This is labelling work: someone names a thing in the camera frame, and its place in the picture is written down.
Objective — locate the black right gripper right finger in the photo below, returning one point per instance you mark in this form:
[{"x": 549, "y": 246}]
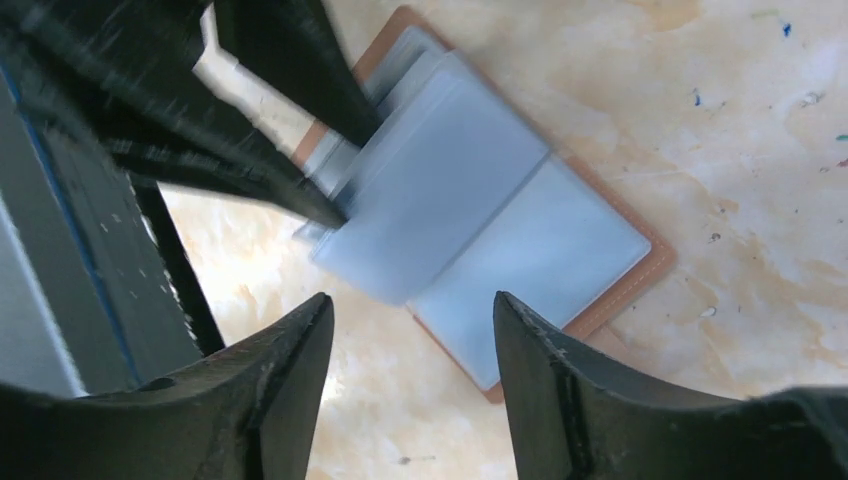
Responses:
[{"x": 576, "y": 413}]

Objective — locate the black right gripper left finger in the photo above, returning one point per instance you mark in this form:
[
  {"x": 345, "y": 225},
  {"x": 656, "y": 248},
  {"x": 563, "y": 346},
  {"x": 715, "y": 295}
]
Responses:
[{"x": 246, "y": 412}]

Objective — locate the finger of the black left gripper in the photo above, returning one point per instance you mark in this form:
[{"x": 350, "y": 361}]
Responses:
[
  {"x": 291, "y": 45},
  {"x": 127, "y": 67}
]

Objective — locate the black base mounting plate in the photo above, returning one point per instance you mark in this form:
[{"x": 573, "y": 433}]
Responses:
[{"x": 189, "y": 294}]

